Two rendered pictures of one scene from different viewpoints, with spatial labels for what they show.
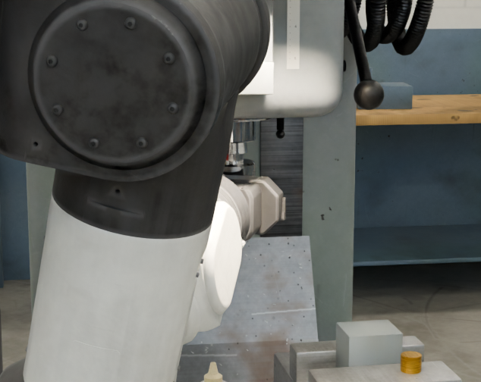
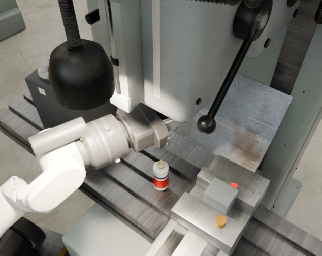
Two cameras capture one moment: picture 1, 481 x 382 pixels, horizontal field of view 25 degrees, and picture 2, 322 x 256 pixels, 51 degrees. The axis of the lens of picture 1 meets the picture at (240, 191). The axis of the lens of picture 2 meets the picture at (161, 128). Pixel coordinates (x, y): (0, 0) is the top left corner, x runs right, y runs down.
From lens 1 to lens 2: 0.89 m
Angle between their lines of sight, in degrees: 53
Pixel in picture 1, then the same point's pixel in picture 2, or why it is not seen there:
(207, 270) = (27, 202)
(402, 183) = not seen: outside the picture
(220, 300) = (38, 211)
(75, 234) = not seen: outside the picture
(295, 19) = (157, 73)
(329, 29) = (177, 87)
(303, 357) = (199, 178)
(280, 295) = (264, 116)
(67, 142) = not seen: outside the picture
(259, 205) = (150, 138)
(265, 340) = (248, 130)
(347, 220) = (316, 99)
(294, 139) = (300, 51)
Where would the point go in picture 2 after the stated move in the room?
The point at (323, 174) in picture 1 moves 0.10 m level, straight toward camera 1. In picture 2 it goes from (311, 74) to (287, 91)
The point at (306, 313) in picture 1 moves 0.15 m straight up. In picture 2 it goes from (271, 129) to (286, 90)
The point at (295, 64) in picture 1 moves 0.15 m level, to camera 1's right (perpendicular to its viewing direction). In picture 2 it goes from (158, 95) to (237, 151)
